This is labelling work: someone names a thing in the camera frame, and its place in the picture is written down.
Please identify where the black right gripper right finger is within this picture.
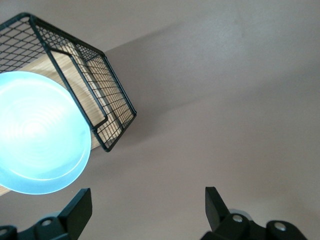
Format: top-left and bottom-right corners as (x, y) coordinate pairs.
(200, 186), (309, 240)

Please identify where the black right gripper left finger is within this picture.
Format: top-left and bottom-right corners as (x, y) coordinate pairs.
(0, 187), (94, 240)

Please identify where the light blue round plate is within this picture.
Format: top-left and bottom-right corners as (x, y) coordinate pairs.
(0, 71), (91, 195)

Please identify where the brown table cover sheet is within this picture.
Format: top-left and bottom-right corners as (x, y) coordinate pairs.
(0, 0), (320, 240)

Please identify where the black wire rack wooden top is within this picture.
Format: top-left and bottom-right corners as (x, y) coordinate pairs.
(0, 12), (138, 199)

